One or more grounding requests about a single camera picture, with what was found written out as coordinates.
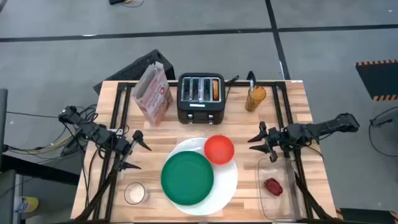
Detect black metal table frame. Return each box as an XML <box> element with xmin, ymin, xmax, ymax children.
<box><xmin>74</xmin><ymin>80</ymin><xmax>340</xmax><ymax>224</ymax></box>

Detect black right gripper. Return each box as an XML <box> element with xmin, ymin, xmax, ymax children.
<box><xmin>248</xmin><ymin>121</ymin><xmax>302</xmax><ymax>163</ymax></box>

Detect black mat with hazard stripes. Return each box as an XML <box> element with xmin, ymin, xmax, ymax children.
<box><xmin>355</xmin><ymin>59</ymin><xmax>398</xmax><ymax>102</ymax></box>

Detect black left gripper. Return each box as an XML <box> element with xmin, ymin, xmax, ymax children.
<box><xmin>107</xmin><ymin>129</ymin><xmax>152</xmax><ymax>171</ymax></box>

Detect black four-slot toaster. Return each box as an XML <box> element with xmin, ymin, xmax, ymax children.
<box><xmin>176</xmin><ymin>72</ymin><xmax>226</xmax><ymax>125</ymax></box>

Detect black looped floor cable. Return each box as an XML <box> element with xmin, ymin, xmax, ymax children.
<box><xmin>368</xmin><ymin>106</ymin><xmax>398</xmax><ymax>158</ymax></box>

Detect green plastic plate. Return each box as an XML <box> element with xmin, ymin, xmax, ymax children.
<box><xmin>160</xmin><ymin>151</ymin><xmax>215</xmax><ymax>206</ymax></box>

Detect yellow white object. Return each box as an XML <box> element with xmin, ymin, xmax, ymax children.
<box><xmin>14</xmin><ymin>195</ymin><xmax>40</xmax><ymax>214</ymax></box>

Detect red apple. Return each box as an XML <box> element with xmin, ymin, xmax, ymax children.
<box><xmin>264</xmin><ymin>177</ymin><xmax>284</xmax><ymax>197</ymax></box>

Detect small clear drinking glass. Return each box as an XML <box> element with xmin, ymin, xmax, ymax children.
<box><xmin>123</xmin><ymin>182</ymin><xmax>147</xmax><ymax>205</ymax></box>

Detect clear rectangular plastic container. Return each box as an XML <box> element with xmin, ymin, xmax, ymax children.
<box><xmin>256</xmin><ymin>157</ymin><xmax>301</xmax><ymax>221</ymax></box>

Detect red plastic bowl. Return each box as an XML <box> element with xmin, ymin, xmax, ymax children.
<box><xmin>203</xmin><ymin>134</ymin><xmax>235</xmax><ymax>166</ymax></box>

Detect black toaster power cable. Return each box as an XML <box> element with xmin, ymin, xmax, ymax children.
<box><xmin>224</xmin><ymin>75</ymin><xmax>239</xmax><ymax>103</ymax></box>

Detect black hard case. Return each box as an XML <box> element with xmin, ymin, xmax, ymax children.
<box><xmin>93</xmin><ymin>49</ymin><xmax>176</xmax><ymax>96</ymax></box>

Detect white round woven placemat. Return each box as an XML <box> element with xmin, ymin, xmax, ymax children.
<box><xmin>167</xmin><ymin>137</ymin><xmax>239</xmax><ymax>217</ymax></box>

